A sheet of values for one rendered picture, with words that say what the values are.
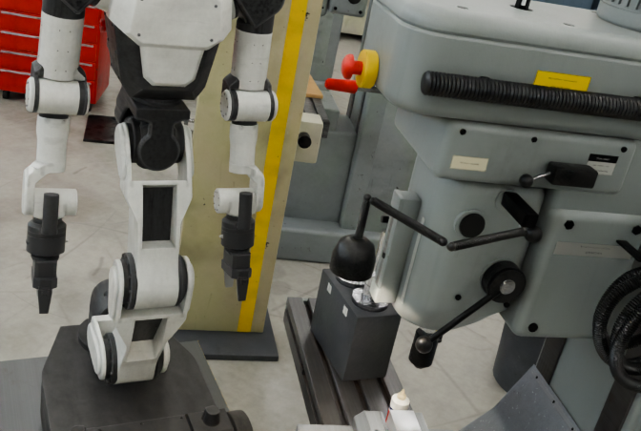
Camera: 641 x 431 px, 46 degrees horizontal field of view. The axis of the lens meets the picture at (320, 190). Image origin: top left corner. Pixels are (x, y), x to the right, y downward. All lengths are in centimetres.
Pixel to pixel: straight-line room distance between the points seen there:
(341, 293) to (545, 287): 64
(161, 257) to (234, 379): 148
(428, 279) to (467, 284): 7
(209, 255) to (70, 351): 103
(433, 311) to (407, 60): 46
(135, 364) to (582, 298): 124
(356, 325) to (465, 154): 72
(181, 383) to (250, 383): 98
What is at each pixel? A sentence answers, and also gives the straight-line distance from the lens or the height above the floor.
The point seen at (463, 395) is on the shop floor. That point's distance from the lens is 356.
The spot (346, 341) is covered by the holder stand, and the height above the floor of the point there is 102.
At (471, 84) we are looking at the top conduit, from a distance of 109.
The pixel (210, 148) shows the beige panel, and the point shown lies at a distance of 308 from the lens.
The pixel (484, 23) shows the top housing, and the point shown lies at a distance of 112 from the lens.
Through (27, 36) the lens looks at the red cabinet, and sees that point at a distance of 588.
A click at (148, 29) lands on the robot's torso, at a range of 172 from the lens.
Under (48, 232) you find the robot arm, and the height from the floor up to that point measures 115.
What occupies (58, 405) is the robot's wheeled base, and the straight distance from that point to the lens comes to 227.
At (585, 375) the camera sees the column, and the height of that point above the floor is 118.
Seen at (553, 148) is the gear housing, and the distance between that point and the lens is 124.
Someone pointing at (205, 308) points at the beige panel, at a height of 15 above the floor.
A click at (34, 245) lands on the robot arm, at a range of 191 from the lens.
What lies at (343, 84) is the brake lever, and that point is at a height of 171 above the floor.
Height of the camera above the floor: 205
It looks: 23 degrees down
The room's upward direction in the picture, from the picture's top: 11 degrees clockwise
